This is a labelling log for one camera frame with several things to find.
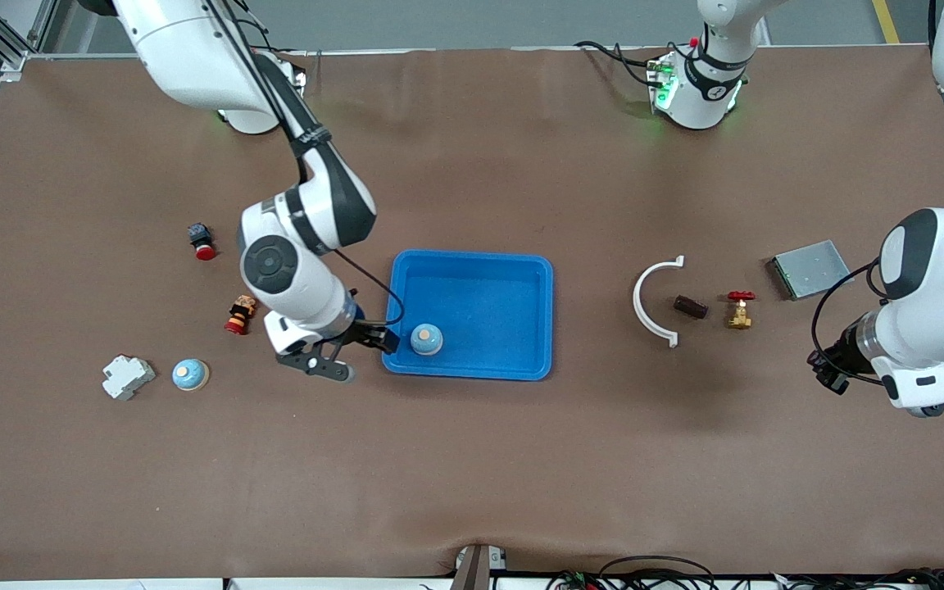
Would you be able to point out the brown table cover sheet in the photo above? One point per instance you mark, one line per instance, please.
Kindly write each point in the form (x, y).
(472, 459)

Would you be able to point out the blue plastic tray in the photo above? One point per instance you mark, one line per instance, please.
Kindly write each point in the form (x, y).
(488, 328)

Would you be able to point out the grey metal bracket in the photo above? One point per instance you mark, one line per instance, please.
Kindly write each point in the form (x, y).
(476, 569)

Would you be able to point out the brown capacitor with white print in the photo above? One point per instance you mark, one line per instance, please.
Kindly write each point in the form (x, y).
(832, 382)

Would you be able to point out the red push button yellow body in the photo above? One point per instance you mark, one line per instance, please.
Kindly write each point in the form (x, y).
(240, 315)

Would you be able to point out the white curved pipe clamp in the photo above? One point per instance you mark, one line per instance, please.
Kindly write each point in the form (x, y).
(636, 299)

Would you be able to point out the red push button black body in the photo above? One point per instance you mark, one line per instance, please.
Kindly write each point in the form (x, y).
(205, 251)

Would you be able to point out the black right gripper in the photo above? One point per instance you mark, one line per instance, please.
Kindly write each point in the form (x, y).
(369, 333)

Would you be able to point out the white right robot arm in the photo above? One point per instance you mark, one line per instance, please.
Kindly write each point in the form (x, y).
(193, 57)

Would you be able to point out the white circuit breaker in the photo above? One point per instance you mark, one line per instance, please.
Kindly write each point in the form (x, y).
(126, 377)

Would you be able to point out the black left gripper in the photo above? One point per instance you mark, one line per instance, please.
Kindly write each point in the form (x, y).
(847, 347)

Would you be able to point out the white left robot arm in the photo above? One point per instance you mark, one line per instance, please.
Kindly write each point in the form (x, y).
(931, 328)

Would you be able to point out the grey metal box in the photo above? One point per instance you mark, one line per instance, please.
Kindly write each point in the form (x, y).
(816, 269)

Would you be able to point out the blue round service bell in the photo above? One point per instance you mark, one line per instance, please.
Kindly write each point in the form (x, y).
(191, 374)
(426, 339)

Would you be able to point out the plain dark brown capacitor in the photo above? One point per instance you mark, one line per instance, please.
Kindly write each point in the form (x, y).
(691, 307)

